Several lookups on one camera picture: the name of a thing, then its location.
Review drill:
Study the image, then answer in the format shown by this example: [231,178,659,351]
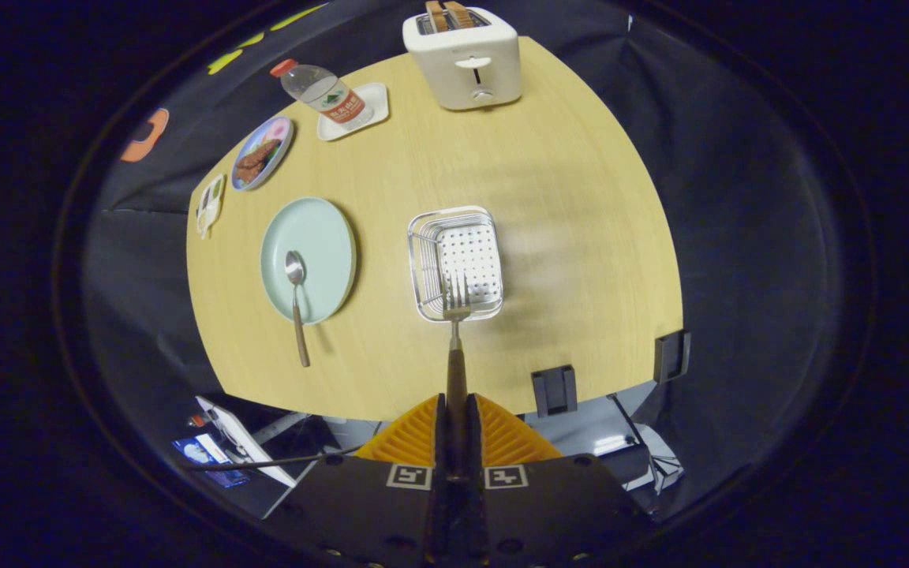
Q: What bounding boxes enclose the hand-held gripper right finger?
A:
[454,393,653,568]

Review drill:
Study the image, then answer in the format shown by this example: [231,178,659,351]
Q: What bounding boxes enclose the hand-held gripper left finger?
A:
[264,393,455,568]

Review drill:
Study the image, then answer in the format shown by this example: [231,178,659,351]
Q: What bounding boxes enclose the fork with wooden handle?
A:
[443,272,471,482]

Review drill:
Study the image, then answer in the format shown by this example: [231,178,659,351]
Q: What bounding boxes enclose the spoon with wooden handle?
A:
[285,251,312,368]

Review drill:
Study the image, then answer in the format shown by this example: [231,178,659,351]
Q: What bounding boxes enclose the black table edge clamp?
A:
[531,364,578,417]
[653,330,692,384]

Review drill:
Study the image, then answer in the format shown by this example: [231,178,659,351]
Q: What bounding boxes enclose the white flat board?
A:
[196,396,297,488]

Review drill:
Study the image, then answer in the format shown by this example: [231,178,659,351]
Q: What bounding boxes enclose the light green plate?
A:
[260,196,357,325]

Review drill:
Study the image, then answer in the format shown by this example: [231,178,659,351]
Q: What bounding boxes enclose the blue lit screen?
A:
[172,436,250,488]

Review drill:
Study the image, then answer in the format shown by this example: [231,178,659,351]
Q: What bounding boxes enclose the white divided sauce dish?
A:
[196,174,226,240]

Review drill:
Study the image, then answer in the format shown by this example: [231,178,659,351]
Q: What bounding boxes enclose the colourful plate with toy food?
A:
[230,115,295,192]

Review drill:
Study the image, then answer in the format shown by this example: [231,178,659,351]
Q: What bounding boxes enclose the white square coaster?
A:
[316,82,390,143]

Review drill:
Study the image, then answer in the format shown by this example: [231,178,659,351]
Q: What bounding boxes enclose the clear red-capped water bottle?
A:
[270,58,375,131]

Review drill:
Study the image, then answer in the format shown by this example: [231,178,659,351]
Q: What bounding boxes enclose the white toaster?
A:
[402,6,522,110]

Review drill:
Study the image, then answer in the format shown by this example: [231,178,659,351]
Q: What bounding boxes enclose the small metal wire basket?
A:
[407,206,504,323]

